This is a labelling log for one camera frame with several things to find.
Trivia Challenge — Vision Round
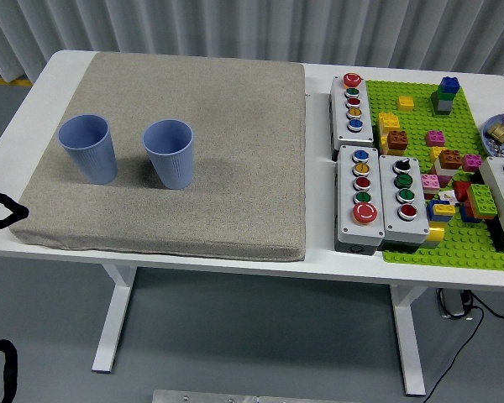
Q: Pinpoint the grey power adapter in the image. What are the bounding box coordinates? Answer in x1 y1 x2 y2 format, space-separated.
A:
435 288 474 320

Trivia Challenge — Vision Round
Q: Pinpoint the black floor cable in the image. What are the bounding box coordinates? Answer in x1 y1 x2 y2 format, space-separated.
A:
423 293 504 398

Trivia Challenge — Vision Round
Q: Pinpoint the brown brick on white stack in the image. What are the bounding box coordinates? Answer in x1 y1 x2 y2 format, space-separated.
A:
428 149 462 188

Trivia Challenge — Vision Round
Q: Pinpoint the white table leg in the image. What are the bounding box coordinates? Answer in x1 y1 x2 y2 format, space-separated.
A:
389 285 428 396
91 264 138 374

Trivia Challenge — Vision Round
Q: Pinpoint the yellow and grey brick stack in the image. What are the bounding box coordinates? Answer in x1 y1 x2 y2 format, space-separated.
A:
426 224 446 253

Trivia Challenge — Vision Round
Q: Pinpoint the blue ribbed plastic cup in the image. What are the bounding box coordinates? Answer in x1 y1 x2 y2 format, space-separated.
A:
57 113 118 185
142 119 194 191

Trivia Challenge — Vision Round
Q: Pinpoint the blue green grey brick tower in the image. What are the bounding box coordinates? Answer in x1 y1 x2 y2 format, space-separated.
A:
430 76 462 116

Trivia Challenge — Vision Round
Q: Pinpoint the green brick on red-blue stack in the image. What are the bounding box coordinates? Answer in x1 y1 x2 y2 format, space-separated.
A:
459 183 499 223

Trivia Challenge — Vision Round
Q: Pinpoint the green studded baseplate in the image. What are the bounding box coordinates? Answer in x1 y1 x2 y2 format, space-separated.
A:
363 79 504 274

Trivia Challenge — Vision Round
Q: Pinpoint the grey-brown fabric mat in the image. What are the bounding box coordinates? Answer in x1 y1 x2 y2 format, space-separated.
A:
8 52 307 262

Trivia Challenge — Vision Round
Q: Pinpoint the blue and yellow brick stack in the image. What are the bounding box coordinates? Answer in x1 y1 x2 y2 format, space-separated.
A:
427 199 457 223

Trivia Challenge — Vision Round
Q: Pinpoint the white pleated curtain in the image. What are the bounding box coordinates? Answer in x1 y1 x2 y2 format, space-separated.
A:
0 0 504 85

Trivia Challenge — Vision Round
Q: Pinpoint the five-button grey control box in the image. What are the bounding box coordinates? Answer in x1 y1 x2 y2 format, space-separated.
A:
334 144 386 255
328 73 375 162

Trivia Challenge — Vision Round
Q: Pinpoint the white button box on bricks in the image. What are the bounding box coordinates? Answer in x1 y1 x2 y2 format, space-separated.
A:
478 155 504 247

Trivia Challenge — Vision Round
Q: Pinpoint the four-button box with black selector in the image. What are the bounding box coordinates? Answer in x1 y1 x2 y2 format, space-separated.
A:
378 154 430 253

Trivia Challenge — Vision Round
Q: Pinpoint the red brick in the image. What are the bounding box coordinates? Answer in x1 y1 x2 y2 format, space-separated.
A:
452 180 474 202

